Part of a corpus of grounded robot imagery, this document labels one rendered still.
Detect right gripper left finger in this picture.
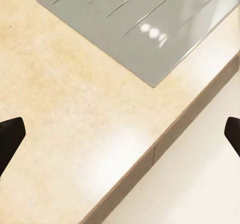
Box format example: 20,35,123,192
0,117,26,177

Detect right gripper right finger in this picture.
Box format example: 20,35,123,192
224,117,240,157

